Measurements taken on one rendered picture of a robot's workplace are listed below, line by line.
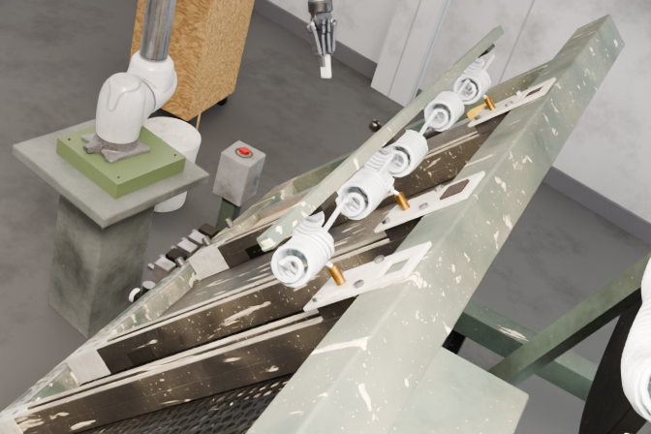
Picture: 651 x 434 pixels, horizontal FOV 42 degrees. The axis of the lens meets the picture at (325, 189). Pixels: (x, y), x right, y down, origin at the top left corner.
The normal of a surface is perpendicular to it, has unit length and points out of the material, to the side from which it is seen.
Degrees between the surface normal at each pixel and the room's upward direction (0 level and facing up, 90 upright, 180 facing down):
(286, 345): 90
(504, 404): 0
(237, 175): 90
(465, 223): 40
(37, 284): 0
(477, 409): 0
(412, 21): 90
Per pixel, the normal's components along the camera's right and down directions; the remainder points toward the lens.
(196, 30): -0.43, 0.42
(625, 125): -0.60, 0.31
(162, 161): 0.25, -0.80
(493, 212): 0.75, -0.32
